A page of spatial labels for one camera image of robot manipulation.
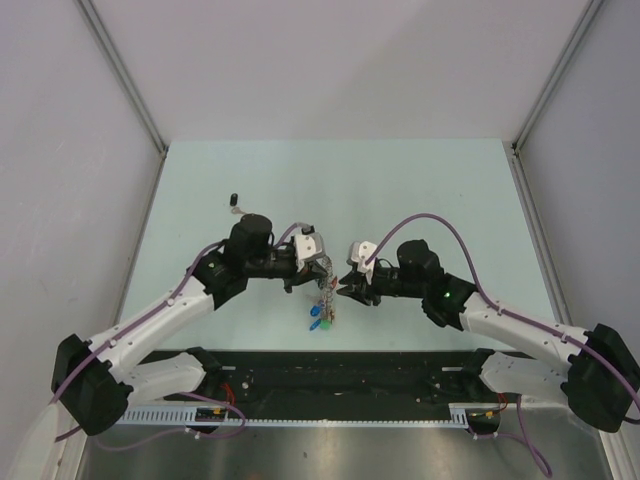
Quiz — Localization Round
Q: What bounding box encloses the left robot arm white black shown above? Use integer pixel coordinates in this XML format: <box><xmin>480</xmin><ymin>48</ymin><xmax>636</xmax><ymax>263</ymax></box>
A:
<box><xmin>52</xmin><ymin>214</ymin><xmax>329</xmax><ymax>436</ymax></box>

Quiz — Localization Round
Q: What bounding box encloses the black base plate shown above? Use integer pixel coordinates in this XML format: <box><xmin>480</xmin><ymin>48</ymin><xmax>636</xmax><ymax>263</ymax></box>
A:
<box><xmin>192</xmin><ymin>348</ymin><xmax>515</xmax><ymax>408</ymax></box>

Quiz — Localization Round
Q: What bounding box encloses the left aluminium corner post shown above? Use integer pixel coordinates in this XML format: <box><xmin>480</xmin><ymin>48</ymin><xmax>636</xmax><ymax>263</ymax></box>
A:
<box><xmin>73</xmin><ymin>0</ymin><xmax>168</xmax><ymax>159</ymax></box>

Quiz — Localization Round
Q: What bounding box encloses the right aluminium corner post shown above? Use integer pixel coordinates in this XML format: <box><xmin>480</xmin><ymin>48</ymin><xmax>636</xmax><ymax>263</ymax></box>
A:
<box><xmin>510</xmin><ymin>0</ymin><xmax>606</xmax><ymax>151</ymax></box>

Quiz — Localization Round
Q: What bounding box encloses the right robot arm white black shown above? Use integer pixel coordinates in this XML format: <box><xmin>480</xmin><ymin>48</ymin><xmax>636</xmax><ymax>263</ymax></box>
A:
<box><xmin>337</xmin><ymin>240</ymin><xmax>639</xmax><ymax>433</ymax></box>

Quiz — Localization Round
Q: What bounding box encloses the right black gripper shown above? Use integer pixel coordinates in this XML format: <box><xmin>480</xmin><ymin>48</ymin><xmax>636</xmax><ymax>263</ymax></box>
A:
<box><xmin>337</xmin><ymin>261</ymin><xmax>425</xmax><ymax>307</ymax></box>

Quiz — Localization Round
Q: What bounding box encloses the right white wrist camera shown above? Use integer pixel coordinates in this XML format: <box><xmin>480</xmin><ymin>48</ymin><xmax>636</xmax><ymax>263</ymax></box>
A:
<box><xmin>347</xmin><ymin>241</ymin><xmax>377</xmax><ymax>276</ymax></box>

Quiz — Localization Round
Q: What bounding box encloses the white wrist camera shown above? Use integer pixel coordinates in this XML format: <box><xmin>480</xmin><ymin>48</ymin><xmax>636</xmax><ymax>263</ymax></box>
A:
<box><xmin>347</xmin><ymin>241</ymin><xmax>377</xmax><ymax>276</ymax></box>
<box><xmin>293</xmin><ymin>225</ymin><xmax>326</xmax><ymax>272</ymax></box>

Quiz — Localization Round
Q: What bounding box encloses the silver disc keyring with keys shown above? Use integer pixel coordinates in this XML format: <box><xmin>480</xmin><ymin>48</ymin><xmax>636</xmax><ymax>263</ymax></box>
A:
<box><xmin>309</xmin><ymin>256</ymin><xmax>338</xmax><ymax>332</ymax></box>

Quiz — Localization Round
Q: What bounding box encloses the white slotted cable duct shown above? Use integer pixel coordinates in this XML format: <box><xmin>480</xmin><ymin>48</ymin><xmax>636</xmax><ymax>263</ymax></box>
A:
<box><xmin>116</xmin><ymin>404</ymin><xmax>499</xmax><ymax>429</ymax></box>

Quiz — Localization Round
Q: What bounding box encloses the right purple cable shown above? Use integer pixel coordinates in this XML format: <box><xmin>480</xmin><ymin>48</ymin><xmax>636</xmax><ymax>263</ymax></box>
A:
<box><xmin>367</xmin><ymin>213</ymin><xmax>640</xmax><ymax>476</ymax></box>

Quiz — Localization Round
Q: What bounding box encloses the key with black tag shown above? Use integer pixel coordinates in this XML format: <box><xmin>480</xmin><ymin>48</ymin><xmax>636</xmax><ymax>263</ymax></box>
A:
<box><xmin>229</xmin><ymin>193</ymin><xmax>247</xmax><ymax>216</ymax></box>

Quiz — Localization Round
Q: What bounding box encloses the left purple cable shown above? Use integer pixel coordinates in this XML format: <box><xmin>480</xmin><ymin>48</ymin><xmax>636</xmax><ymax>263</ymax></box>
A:
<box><xmin>49</xmin><ymin>222</ymin><xmax>311</xmax><ymax>451</ymax></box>

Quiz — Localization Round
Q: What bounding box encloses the aluminium corner post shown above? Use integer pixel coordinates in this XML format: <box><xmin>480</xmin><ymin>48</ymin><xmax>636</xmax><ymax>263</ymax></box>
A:
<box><xmin>510</xmin><ymin>0</ymin><xmax>606</xmax><ymax>151</ymax></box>
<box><xmin>73</xmin><ymin>0</ymin><xmax>168</xmax><ymax>159</ymax></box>

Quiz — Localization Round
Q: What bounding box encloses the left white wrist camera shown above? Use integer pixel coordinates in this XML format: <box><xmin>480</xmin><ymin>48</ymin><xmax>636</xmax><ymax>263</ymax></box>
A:
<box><xmin>293</xmin><ymin>225</ymin><xmax>326</xmax><ymax>272</ymax></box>

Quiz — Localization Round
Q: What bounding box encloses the purple cable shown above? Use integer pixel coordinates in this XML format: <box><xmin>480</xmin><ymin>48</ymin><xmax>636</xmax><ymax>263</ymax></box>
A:
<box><xmin>49</xmin><ymin>222</ymin><xmax>311</xmax><ymax>451</ymax></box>
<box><xmin>367</xmin><ymin>213</ymin><xmax>640</xmax><ymax>476</ymax></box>

